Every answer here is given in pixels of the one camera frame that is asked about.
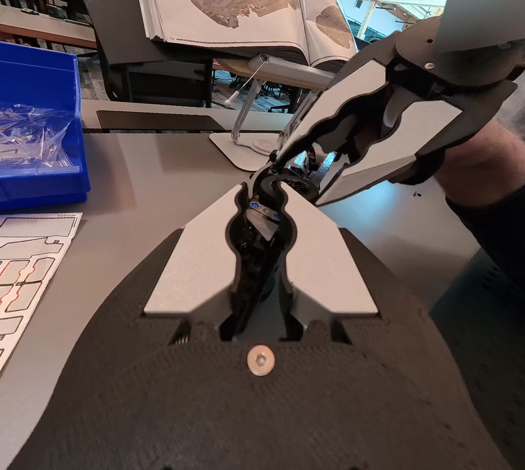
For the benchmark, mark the white book stand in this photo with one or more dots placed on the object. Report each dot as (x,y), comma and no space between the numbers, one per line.
(238,150)

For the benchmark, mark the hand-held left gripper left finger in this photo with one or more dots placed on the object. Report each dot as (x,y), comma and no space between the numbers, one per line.
(192,273)

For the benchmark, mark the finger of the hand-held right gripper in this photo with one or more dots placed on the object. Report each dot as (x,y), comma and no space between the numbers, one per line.
(402,142)
(344,93)

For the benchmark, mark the clear plastic bags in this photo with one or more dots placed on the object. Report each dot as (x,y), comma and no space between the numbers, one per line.
(37,134)

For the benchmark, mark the person's right hand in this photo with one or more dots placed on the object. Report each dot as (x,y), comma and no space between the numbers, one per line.
(484,166)

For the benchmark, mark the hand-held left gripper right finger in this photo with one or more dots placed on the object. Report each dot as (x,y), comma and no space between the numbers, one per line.
(332,273)

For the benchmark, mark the long wooden table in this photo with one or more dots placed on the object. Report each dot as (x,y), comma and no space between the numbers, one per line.
(41,25)

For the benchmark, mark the partly built lego car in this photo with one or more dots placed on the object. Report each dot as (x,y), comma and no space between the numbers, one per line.
(262,224)

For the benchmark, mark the open instruction book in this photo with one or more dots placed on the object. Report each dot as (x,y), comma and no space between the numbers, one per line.
(184,27)

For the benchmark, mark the white sticker sheet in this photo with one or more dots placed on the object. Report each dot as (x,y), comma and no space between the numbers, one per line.
(24,293)

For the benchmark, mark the blue plastic bin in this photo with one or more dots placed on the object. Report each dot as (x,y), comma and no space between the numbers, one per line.
(41,187)

